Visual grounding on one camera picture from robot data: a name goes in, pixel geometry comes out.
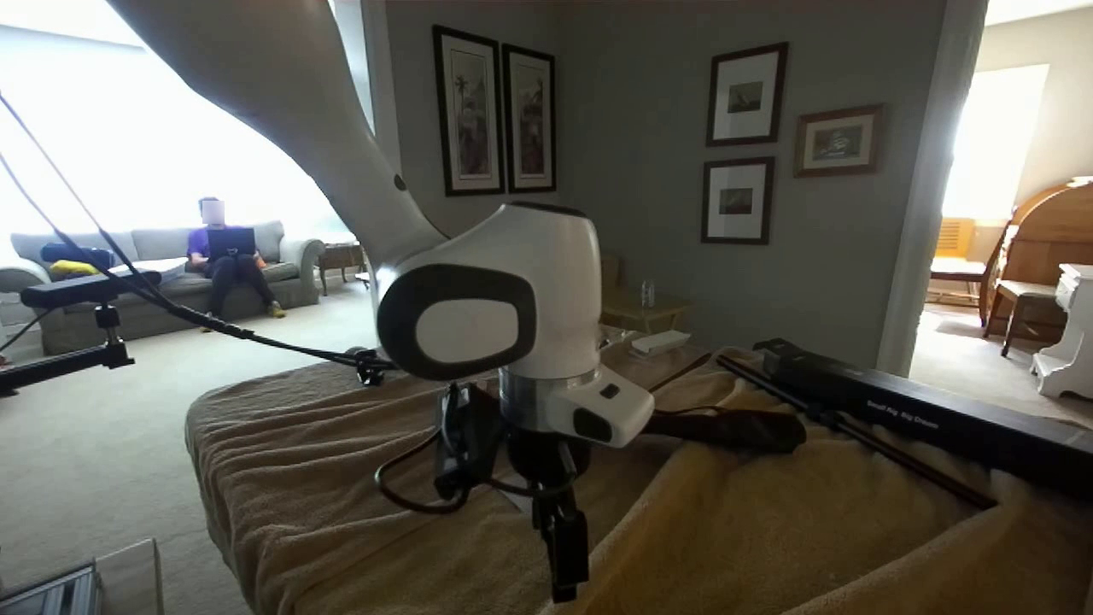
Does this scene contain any small black clamp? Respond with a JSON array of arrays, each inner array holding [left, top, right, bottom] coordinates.
[[350, 347, 388, 384]]

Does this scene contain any person on sofa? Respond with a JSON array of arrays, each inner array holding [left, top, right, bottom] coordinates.
[[185, 193, 285, 318]]

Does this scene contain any lower black framed picture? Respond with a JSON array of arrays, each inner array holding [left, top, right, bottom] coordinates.
[[702, 158, 775, 247]]

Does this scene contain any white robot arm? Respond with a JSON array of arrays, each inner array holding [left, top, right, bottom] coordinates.
[[111, 0, 653, 601]]

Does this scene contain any black framed picture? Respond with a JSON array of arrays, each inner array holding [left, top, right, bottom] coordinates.
[[709, 40, 791, 142], [702, 158, 775, 247]]

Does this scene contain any wooden chair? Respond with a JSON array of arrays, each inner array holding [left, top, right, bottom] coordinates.
[[981, 179, 1093, 347]]

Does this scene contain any black camera on stand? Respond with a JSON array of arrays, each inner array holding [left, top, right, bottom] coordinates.
[[0, 266, 166, 399]]

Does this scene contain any beige left towel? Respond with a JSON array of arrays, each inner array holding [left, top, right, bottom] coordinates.
[[188, 364, 550, 615]]

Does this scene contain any wooden framed landscape picture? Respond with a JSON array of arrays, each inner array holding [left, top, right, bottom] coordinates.
[[796, 105, 882, 175]]

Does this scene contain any grey sofa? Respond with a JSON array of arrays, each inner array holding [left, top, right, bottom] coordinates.
[[0, 217, 327, 355]]

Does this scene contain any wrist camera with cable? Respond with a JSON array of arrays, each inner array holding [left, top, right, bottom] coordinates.
[[373, 381, 505, 514]]

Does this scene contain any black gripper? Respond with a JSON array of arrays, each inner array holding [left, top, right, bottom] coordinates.
[[509, 429, 590, 601]]

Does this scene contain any tall framed picture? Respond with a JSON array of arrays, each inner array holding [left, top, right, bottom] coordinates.
[[435, 28, 503, 193], [505, 46, 556, 191]]

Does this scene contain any upper black framed picture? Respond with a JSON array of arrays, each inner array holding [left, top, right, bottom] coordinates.
[[709, 40, 791, 142]]

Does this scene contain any yellow towel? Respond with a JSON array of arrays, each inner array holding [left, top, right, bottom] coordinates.
[[536, 425, 1093, 615]]

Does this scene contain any long black box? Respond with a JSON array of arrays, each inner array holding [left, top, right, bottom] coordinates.
[[720, 339, 1093, 503]]

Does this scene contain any tall framed picture right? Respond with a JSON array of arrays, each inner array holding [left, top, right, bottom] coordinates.
[[505, 46, 556, 191]]

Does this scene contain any tall framed picture left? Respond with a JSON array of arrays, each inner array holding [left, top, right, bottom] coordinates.
[[435, 28, 503, 193]]

